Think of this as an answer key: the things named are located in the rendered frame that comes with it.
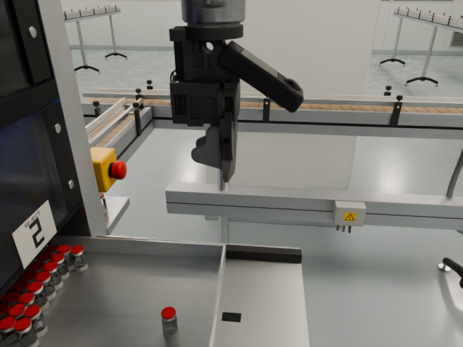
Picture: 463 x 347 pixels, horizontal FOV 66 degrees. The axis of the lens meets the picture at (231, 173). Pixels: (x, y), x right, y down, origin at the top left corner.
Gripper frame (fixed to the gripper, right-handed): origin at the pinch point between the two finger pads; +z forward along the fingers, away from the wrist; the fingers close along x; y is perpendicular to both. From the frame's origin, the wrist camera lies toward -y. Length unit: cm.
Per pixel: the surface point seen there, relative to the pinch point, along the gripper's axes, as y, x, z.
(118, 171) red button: 24.8, -16.1, 9.3
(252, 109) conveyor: 1, -82, 16
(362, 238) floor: -65, -132, 110
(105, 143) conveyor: 42, -46, 16
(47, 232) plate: 27.5, 4.9, 9.0
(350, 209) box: -40, -80, 56
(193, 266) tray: 7.4, -3.4, 21.3
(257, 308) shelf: -4.6, 5.0, 21.5
